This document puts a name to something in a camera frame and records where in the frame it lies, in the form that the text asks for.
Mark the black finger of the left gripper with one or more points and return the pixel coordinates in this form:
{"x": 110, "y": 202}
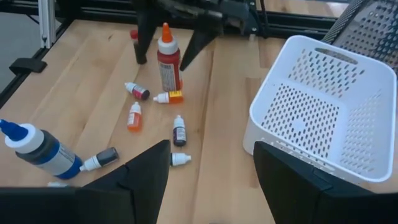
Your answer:
{"x": 144, "y": 37}
{"x": 202, "y": 43}

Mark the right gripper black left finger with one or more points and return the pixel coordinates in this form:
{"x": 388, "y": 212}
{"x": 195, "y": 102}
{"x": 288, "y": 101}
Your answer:
{"x": 146, "y": 186}

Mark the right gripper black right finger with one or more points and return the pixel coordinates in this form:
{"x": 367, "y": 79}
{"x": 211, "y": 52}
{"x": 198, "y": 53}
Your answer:
{"x": 289, "y": 186}

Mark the small red-capped dark bottle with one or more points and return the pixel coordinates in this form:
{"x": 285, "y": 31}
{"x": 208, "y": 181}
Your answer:
{"x": 133, "y": 35}

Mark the large red food colouring bottle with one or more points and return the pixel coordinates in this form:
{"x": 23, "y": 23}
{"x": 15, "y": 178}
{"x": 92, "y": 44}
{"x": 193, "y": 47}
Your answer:
{"x": 169, "y": 62}

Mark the small dark bottle white cap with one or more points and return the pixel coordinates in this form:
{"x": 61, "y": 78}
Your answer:
{"x": 182, "y": 159}
{"x": 101, "y": 158}

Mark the small dark bottle pink label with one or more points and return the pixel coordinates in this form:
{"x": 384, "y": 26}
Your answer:
{"x": 138, "y": 91}

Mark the small orange bottle yellow label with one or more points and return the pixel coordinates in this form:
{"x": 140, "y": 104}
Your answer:
{"x": 172, "y": 97}

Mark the small dark purple bottle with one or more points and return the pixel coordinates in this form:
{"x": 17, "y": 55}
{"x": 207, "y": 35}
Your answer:
{"x": 179, "y": 133}

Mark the large blue food colouring bottle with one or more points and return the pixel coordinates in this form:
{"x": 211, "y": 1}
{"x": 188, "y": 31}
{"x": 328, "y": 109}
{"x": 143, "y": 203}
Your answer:
{"x": 43, "y": 155}

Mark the small orange-red dropper bottle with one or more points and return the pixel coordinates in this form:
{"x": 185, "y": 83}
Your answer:
{"x": 134, "y": 119}

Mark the white perforated plastic basket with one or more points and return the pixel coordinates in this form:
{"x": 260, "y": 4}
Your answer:
{"x": 261, "y": 124}

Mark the black aluminium table frame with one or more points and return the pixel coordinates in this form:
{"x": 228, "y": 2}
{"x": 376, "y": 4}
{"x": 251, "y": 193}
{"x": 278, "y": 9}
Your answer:
{"x": 295, "y": 21}

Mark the silver aluminium post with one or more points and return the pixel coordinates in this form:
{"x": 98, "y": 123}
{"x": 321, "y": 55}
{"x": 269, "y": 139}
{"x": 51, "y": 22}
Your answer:
{"x": 46, "y": 23}

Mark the black frame bracket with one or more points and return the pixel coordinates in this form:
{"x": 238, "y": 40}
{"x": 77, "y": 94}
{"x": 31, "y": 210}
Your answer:
{"x": 28, "y": 66}

